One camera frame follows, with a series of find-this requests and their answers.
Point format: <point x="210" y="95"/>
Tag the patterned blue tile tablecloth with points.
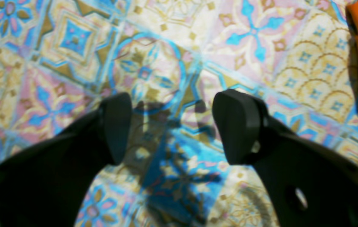
<point x="58" y="58"/>

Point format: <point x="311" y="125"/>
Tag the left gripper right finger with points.
<point x="308" y="184"/>

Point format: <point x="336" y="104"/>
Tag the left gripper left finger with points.
<point x="45" y="184"/>

